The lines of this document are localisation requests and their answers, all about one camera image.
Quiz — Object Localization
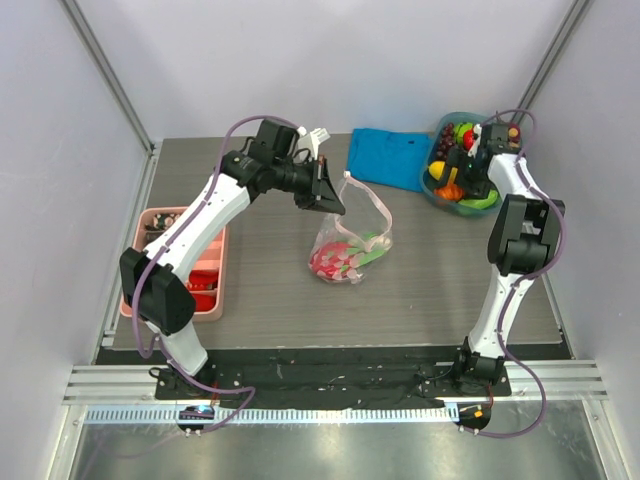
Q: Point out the beige toy potato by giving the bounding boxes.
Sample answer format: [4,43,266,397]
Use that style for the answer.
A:
[370,236,393,251]

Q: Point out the blue folded cloth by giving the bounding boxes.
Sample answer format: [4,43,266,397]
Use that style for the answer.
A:
[346,128,433,193]

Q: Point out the teal plastic fruit basket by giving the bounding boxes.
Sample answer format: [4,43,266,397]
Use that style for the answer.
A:
[420,112,501,218]

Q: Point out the pink toy dragon fruit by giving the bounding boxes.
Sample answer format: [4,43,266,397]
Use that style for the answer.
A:
[309,242,370,283]

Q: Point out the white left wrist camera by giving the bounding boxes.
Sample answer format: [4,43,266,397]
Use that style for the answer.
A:
[297,126,330,160]

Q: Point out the clear pink-dotted zip bag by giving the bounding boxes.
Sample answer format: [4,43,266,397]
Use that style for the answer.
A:
[308,171,393,284]

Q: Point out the purple toy grape bunch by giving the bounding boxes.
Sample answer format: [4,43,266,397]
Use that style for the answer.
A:
[436,123,457,161]

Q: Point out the green toy vegetable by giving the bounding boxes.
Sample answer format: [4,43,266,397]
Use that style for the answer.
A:
[453,122,474,138]

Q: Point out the lower red folded cloth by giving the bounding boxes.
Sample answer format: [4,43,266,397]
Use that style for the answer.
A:
[192,292,217,314]

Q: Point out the aluminium frame rail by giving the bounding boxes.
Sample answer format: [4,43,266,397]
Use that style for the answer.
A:
[63,360,608,405]

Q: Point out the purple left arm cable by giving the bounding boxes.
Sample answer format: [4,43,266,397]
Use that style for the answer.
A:
[129,115,304,391]

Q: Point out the brown toy longan bunch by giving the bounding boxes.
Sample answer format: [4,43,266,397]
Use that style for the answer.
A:
[508,123,522,147]

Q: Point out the red toy bell pepper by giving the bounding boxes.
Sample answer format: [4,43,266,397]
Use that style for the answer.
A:
[462,128,475,150]

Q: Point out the rose patterned dark cloth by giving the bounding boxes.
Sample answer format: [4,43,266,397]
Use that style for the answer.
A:
[145,212,181,232]

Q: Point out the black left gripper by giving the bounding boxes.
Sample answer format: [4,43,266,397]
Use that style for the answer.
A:
[272,155,346,215]

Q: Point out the pink plastic divided organizer tray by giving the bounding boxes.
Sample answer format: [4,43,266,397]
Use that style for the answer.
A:
[119,206,229,322]

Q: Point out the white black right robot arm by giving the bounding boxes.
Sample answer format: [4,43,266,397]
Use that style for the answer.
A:
[309,121,565,395]

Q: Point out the yellow toy mango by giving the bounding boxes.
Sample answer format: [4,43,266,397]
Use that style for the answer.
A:
[428,160,446,181]

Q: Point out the white slotted cable duct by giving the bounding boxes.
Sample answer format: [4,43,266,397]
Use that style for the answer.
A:
[84,403,459,425]

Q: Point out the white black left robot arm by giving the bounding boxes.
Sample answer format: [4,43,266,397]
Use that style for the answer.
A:
[119,115,344,399]

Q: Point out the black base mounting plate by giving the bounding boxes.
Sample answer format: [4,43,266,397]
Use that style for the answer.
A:
[149,346,512,410]

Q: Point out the green toy cucumber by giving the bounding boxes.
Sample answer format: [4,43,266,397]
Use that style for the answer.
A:
[458,189,499,210]

